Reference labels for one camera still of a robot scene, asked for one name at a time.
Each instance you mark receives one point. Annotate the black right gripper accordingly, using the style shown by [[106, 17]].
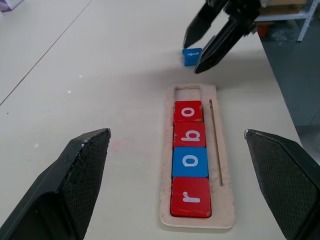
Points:
[[240, 8]]

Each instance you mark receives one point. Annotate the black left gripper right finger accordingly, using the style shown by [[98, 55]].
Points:
[[287, 180]]

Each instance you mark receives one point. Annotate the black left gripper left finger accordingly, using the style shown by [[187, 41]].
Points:
[[60, 187]]

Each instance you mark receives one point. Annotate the blue letter t block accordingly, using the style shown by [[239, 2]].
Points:
[[190, 60]]

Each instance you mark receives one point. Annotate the red letter o block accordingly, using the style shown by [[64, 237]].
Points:
[[180, 112]]

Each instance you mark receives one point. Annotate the red letter b block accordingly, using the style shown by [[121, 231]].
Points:
[[200, 130]]

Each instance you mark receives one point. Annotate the light wooden letter tray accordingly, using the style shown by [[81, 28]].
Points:
[[225, 200]]

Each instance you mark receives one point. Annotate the red letter r block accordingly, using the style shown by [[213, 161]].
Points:
[[195, 210]]

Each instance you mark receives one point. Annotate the blue letter o block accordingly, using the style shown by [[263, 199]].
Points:
[[180, 170]]

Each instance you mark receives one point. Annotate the brown cardboard box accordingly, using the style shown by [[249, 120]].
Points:
[[280, 10]]

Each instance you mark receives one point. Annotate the white metal storage shelf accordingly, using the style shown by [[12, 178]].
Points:
[[303, 27]]

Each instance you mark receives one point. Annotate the purple patterned box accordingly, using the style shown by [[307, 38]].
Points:
[[10, 5]]

